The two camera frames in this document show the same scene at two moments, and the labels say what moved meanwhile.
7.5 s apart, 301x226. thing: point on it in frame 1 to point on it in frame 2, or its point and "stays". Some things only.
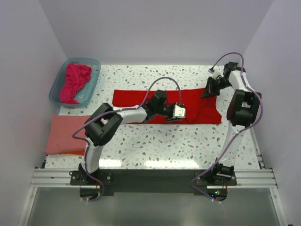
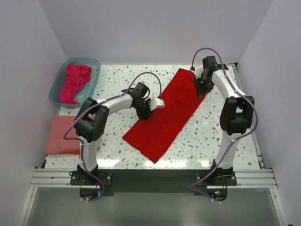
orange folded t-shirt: x=73 y=153 stays
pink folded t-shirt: x=59 y=139 stays
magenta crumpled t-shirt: x=76 y=76 stays
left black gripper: x=171 y=111 to x=144 y=111
